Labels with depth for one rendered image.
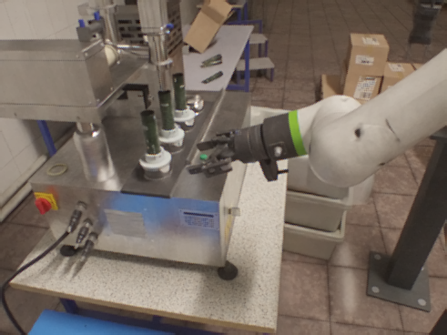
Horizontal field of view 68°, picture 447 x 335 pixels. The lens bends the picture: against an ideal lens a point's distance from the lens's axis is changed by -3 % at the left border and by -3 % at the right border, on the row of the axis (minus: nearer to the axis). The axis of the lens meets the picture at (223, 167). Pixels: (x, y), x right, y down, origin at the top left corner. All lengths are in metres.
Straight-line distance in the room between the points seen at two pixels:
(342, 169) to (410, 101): 0.13
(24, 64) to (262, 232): 0.75
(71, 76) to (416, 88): 0.60
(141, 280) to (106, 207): 0.23
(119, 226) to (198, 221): 0.21
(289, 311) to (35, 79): 1.46
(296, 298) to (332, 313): 0.18
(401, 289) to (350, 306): 0.29
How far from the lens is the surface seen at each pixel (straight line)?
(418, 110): 0.52
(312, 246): 1.92
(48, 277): 1.08
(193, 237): 0.85
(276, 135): 0.66
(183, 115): 0.96
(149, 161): 0.79
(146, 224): 0.87
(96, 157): 0.83
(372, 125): 0.52
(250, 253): 1.00
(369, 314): 1.86
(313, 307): 1.81
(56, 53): 0.74
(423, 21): 1.38
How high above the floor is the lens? 1.52
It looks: 36 degrees down
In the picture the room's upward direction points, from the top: 2 degrees counter-clockwise
